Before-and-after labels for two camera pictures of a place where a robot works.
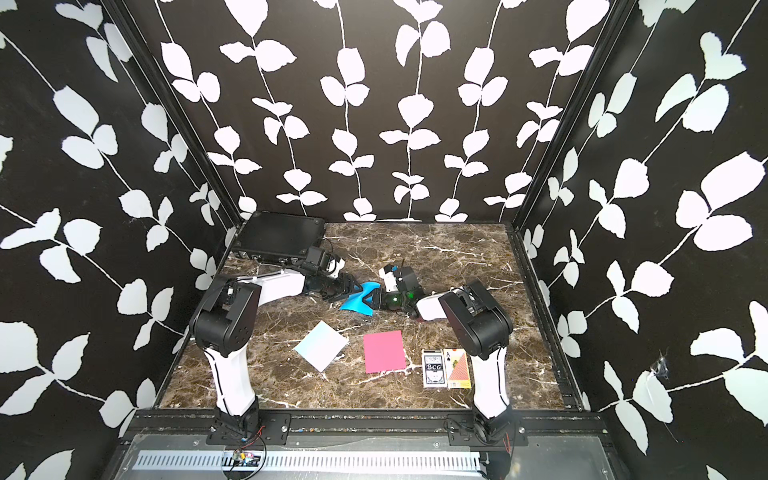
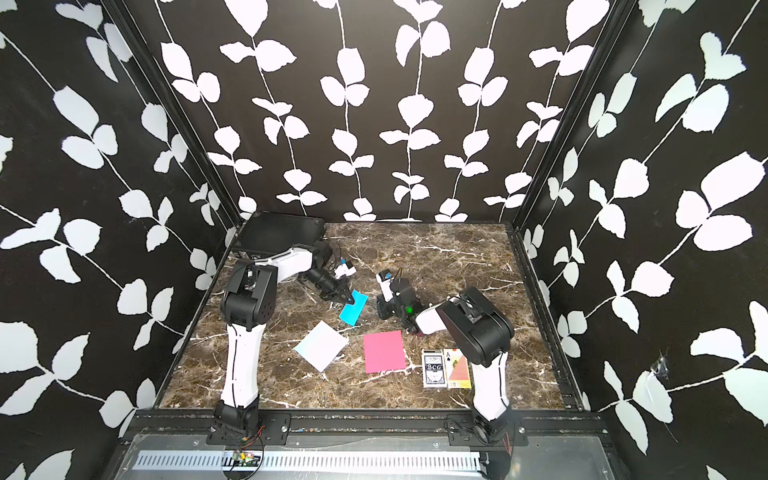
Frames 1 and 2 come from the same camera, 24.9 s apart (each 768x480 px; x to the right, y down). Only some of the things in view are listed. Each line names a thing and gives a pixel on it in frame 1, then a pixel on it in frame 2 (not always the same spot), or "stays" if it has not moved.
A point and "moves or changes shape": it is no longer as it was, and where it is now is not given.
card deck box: (457, 368) stays
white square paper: (321, 346) stays
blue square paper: (355, 302) moves or changes shape
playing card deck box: (433, 368) stays
